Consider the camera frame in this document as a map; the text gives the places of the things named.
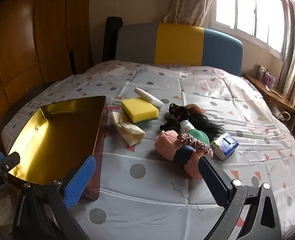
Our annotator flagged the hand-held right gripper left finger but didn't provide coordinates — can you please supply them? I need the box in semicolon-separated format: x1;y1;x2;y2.
12;155;97;240

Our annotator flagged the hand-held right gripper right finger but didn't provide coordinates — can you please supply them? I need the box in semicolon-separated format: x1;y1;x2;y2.
198;156;282;240

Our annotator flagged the pink scrunchie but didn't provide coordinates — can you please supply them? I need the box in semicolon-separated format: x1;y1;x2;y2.
178;133;214;158

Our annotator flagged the blue tissue packet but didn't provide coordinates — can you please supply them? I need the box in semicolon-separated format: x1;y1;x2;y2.
211;133;239;161

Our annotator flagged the green soft bottle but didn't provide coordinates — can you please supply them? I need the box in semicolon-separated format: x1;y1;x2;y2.
180;120;210;145

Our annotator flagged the gold cardboard box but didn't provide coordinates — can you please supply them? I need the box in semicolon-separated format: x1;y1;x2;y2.
7;96;109;202

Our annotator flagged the black hair piece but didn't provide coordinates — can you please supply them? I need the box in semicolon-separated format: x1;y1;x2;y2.
185;110;224;143

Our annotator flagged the cream cloth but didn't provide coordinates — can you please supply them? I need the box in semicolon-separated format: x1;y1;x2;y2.
110;112;146;146

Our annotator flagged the black scrunchie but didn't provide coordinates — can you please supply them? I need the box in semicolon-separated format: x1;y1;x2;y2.
160;116;182;132

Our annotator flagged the brown makeup sponge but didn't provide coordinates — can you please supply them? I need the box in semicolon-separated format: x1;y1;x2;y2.
188;104;203;115

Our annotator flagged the colourful beaded hair tie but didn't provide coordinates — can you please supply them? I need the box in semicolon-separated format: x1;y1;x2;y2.
168;103;188;119

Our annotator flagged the yellow sponge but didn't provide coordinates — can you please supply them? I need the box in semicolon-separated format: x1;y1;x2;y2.
121;98;159;125

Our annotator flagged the white tube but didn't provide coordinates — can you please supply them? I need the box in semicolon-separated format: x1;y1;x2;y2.
134;87;164;108

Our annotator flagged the wooden desk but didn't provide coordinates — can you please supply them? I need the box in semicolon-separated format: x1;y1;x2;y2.
244;74;295;112

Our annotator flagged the purple box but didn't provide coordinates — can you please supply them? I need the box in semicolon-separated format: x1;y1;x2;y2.
264;74;275;88

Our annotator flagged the wooden wardrobe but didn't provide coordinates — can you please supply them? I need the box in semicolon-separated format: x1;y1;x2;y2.
0;0;91;110

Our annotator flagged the grey yellow blue headboard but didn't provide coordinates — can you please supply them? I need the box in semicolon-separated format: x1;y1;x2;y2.
115;22;243;77

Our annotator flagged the beige patterned curtain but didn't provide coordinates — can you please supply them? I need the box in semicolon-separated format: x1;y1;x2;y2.
164;0;218;27
278;0;295;105

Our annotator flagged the window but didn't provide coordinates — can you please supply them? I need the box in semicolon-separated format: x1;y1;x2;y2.
214;0;292;55

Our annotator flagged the black post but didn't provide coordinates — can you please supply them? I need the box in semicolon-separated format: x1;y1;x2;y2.
69;51;76;74

